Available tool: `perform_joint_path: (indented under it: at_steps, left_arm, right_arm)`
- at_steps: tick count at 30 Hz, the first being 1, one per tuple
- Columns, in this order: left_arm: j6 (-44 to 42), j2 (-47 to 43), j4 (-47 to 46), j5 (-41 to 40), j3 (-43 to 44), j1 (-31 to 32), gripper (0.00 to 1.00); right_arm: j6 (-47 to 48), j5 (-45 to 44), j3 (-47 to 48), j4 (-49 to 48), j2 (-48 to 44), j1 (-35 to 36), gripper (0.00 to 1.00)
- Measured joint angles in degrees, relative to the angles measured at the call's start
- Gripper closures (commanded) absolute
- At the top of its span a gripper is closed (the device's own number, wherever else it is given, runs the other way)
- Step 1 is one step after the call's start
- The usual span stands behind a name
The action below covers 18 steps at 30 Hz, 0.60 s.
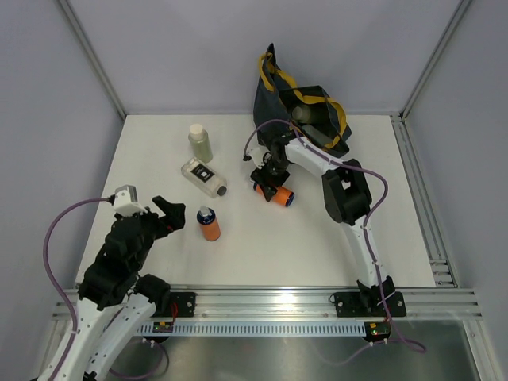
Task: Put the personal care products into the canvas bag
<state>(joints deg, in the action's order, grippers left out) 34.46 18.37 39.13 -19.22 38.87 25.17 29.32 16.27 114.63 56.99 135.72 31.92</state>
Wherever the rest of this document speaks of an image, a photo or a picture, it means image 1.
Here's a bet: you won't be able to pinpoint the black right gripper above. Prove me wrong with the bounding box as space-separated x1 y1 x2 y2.
252 158 291 202

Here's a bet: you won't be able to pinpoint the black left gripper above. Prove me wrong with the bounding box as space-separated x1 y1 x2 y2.
116 196 185 271

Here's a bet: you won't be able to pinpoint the orange spray bottle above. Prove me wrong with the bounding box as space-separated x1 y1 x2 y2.
261 186 295 207

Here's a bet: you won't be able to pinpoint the orange bottle blue cap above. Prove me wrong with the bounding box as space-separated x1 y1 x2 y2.
197 206 221 241

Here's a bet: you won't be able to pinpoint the green bottle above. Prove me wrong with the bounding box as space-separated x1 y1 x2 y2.
291 104 322 124
188 124 213 163

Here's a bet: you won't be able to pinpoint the navy canvas bag yellow handles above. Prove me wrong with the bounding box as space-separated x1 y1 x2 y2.
253 44 351 158

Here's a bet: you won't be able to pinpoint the green bottle front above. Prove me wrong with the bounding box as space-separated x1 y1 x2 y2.
291 104 322 124

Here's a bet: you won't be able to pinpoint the frosted white bottle black cap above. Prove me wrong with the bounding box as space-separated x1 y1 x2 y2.
302 124 333 147

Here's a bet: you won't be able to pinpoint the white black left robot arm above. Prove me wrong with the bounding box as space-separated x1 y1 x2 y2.
38 186 186 380

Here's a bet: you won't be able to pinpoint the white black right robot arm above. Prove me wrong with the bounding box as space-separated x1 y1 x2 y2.
243 135 396 318

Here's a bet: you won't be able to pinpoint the clear square bottle black label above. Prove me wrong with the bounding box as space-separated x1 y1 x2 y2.
181 157 228 198

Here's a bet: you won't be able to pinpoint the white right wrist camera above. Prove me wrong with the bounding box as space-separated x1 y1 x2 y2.
243 147 271 169

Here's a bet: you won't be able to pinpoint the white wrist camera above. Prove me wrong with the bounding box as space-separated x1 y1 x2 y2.
243 147 271 169
108 184 148 217

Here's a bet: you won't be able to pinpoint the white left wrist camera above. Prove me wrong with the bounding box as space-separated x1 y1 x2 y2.
108 184 148 217

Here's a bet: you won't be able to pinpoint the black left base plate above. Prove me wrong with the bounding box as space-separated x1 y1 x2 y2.
156 291 197 318

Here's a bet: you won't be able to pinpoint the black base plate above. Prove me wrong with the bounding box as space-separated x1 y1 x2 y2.
156 291 197 318
329 291 407 318

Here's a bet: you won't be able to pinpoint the aluminium mounting rail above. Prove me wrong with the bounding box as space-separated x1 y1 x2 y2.
51 287 483 321

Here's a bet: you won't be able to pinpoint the white slotted cable duct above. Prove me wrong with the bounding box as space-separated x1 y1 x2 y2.
135 321 366 337

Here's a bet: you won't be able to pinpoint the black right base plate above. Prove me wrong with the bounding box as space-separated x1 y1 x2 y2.
329 291 407 318

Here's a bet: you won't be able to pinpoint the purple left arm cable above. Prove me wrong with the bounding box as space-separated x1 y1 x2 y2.
42 197 170 378

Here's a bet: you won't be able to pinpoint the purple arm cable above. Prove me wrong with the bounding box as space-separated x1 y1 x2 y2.
42 197 170 378
242 118 428 366

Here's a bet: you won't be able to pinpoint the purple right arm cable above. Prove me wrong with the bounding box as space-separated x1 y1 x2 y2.
242 118 428 366

